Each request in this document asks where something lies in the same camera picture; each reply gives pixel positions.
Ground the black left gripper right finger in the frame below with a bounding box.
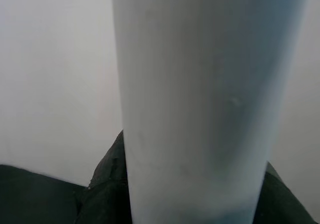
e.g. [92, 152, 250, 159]
[251, 160, 319, 224]

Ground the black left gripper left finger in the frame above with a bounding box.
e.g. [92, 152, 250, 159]
[74, 129, 134, 224]

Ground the white plastic table leg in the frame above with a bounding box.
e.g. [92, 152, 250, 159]
[109, 0, 313, 224]

